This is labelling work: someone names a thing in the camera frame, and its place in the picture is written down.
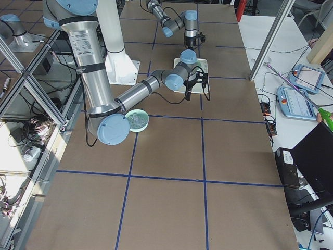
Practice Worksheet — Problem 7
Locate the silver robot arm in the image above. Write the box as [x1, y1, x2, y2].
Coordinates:
[146, 1, 206, 50]
[43, 1, 208, 145]

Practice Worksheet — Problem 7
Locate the black box with labels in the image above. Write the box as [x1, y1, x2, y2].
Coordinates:
[275, 147, 300, 189]

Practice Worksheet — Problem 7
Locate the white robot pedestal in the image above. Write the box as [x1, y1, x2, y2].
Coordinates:
[96, 0, 140, 85]

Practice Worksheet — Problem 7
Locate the aluminium frame post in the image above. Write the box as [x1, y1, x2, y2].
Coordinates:
[249, 0, 295, 81]

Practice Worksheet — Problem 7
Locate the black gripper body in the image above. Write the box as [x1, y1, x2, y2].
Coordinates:
[185, 33, 206, 50]
[183, 71, 208, 101]

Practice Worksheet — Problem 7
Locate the cream bear serving tray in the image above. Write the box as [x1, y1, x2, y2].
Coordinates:
[173, 57, 209, 95]

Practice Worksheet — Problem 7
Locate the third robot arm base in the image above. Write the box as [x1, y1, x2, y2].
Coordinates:
[1, 14, 44, 53]

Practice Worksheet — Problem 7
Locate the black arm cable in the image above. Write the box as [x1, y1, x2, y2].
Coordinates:
[153, 66, 212, 105]

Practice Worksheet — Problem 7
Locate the clear ice cubes pile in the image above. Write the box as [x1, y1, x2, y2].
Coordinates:
[128, 112, 147, 129]

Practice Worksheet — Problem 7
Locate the blue teach pendant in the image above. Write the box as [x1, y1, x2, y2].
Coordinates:
[288, 64, 324, 94]
[277, 86, 316, 121]

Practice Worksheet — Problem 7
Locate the blue teach pendant near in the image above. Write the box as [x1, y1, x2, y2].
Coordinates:
[277, 86, 316, 121]

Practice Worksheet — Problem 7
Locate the green handled grabber stick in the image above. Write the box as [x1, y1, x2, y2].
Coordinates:
[263, 62, 333, 130]

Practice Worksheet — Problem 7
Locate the green bowl with ice cubes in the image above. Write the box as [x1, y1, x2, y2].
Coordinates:
[125, 109, 149, 133]

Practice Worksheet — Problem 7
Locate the black laptop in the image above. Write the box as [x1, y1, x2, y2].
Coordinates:
[289, 122, 332, 216]

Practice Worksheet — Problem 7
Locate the blue teach pendant far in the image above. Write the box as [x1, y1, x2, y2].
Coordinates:
[288, 64, 324, 94]

